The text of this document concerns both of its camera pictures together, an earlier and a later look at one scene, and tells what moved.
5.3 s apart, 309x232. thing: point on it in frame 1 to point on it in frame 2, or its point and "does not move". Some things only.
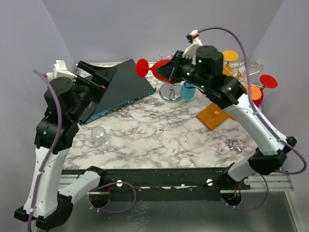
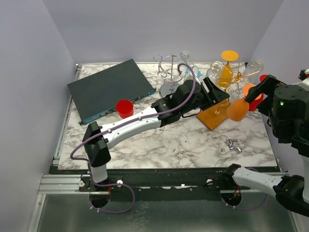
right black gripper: [170, 70] to [267, 85]
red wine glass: [142, 69] to [125, 108]
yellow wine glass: [229, 55] does not move
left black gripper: [105, 74] to [214, 95]
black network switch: [128, 85] does not move
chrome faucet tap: [230, 142] does not move
